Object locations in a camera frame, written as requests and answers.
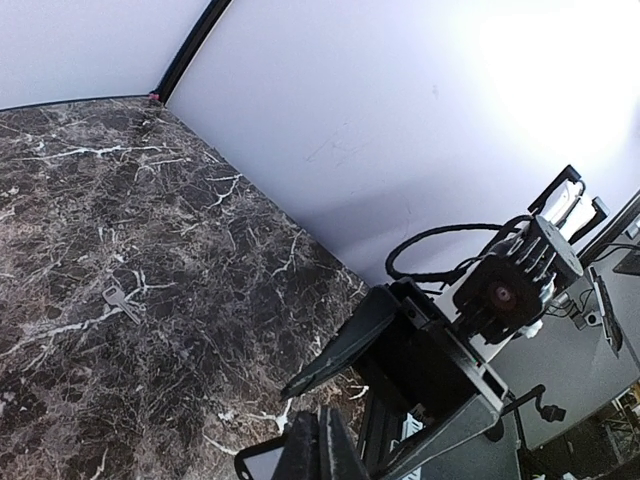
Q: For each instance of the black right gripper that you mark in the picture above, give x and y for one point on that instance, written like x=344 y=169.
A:
x=406 y=351

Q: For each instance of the black frame post right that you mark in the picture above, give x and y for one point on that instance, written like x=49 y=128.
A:
x=188 y=50

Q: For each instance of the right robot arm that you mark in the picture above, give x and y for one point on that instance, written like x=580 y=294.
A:
x=440 y=287

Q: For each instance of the silver key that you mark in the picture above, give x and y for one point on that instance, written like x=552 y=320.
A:
x=114 y=296

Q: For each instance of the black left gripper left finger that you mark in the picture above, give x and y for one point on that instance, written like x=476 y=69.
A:
x=301 y=454

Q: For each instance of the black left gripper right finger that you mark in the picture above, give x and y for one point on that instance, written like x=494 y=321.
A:
x=339 y=459

